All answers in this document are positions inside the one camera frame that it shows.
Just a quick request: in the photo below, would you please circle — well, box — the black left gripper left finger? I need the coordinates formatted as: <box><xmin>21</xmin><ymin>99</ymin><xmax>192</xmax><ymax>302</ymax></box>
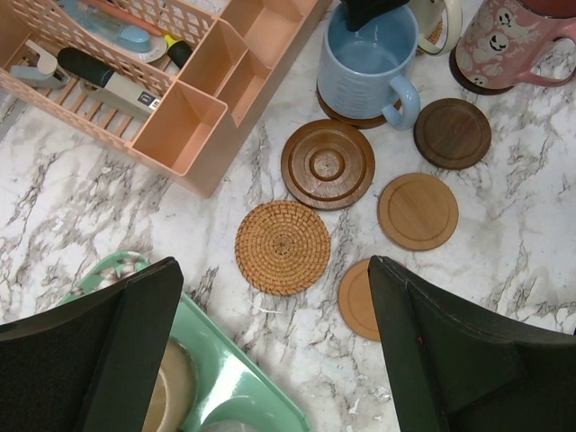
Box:
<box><xmin>1</xmin><ymin>257</ymin><xmax>184</xmax><ymax>431</ymax></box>

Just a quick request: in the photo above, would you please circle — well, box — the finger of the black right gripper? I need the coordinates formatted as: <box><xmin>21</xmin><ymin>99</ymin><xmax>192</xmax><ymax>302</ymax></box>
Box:
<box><xmin>341</xmin><ymin>0</ymin><xmax>409</xmax><ymax>32</ymax></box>

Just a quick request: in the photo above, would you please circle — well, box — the blue correction tape package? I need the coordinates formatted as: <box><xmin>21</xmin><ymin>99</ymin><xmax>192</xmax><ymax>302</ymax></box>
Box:
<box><xmin>57</xmin><ymin>0</ymin><xmax>167</xmax><ymax>63</ymax></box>

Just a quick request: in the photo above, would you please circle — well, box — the light orange wooden coaster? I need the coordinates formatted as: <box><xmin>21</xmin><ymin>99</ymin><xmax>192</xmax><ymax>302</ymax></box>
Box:
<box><xmin>338</xmin><ymin>259</ymin><xmax>381</xmax><ymax>342</ymax></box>

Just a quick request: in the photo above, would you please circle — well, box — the grooved brown wooden coaster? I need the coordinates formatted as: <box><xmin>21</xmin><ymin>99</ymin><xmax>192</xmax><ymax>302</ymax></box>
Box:
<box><xmin>281</xmin><ymin>120</ymin><xmax>375</xmax><ymax>211</ymax></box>

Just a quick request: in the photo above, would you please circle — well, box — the peach plastic desk organizer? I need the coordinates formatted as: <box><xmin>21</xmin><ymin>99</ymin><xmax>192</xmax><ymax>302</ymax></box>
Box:
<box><xmin>1</xmin><ymin>1</ymin><xmax>329</xmax><ymax>198</ymax></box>

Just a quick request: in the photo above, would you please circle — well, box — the yellow black highlighter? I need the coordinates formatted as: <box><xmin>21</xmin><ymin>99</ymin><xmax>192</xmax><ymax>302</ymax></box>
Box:
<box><xmin>163</xmin><ymin>33</ymin><xmax>194</xmax><ymax>69</ymax></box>

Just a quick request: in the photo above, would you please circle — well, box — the black grey marker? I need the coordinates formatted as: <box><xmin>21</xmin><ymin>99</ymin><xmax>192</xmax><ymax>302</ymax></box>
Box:
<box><xmin>57</xmin><ymin>47</ymin><xmax>161</xmax><ymax>122</ymax></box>

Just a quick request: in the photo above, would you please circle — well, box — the beige ceramic mug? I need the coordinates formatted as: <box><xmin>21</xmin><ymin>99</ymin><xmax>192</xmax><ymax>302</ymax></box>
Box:
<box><xmin>142</xmin><ymin>337</ymin><xmax>198</xmax><ymax>432</ymax></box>

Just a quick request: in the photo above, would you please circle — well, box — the light blue mug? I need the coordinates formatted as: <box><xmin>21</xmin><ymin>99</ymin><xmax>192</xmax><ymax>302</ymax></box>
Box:
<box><xmin>317</xmin><ymin>4</ymin><xmax>421</xmax><ymax>131</ymax></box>

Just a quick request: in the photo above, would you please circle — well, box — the green floral mug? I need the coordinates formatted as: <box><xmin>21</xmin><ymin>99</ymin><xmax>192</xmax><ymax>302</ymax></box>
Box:
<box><xmin>408</xmin><ymin>0</ymin><xmax>463</xmax><ymax>56</ymax></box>

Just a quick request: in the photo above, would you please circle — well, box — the dark walnut coaster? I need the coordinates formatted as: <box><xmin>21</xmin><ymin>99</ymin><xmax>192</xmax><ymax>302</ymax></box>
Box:
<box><xmin>413</xmin><ymin>98</ymin><xmax>492</xmax><ymax>170</ymax></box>
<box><xmin>449</xmin><ymin>49</ymin><xmax>513</xmax><ymax>95</ymax></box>

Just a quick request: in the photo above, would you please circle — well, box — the pink red mug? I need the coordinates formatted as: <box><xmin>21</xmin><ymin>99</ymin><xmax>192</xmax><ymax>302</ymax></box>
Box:
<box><xmin>453</xmin><ymin>0</ymin><xmax>575</xmax><ymax>89</ymax></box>

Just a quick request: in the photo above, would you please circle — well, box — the woven rattan coaster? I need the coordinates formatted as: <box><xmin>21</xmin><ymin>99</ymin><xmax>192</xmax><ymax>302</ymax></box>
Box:
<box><xmin>235</xmin><ymin>201</ymin><xmax>331</xmax><ymax>296</ymax></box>

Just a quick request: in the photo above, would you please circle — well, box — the grey white hole punch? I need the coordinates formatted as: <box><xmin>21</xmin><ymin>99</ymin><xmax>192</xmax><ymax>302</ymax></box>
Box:
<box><xmin>10</xmin><ymin>40</ymin><xmax>71</xmax><ymax>89</ymax></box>

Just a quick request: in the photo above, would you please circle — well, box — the grey white mug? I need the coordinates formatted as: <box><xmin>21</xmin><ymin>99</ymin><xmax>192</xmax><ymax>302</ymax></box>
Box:
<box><xmin>201</xmin><ymin>419</ymin><xmax>257</xmax><ymax>432</ymax></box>

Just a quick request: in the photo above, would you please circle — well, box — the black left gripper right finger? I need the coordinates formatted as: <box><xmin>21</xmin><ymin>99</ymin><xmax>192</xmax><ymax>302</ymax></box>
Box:
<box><xmin>368</xmin><ymin>256</ymin><xmax>575</xmax><ymax>431</ymax></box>

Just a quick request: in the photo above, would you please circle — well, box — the green floral tray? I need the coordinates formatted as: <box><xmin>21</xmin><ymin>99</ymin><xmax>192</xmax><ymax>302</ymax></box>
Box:
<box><xmin>56</xmin><ymin>251</ymin><xmax>312</xmax><ymax>432</ymax></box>

